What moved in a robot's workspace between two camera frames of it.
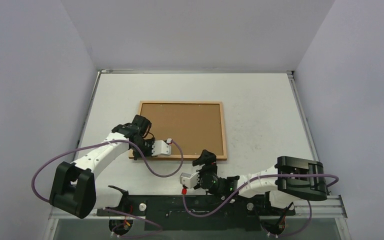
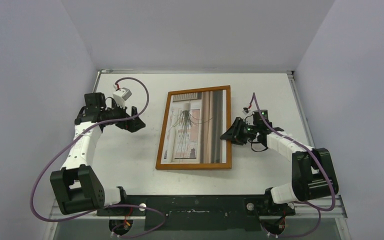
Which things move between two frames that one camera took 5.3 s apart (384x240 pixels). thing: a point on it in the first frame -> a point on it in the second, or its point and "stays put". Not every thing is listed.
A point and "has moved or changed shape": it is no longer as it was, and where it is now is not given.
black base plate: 198,212 stays put
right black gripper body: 205,168 -> 240,131
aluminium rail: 322,207 stays put
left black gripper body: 145,146 -> 117,113
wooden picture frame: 131,156 has moved or changed shape
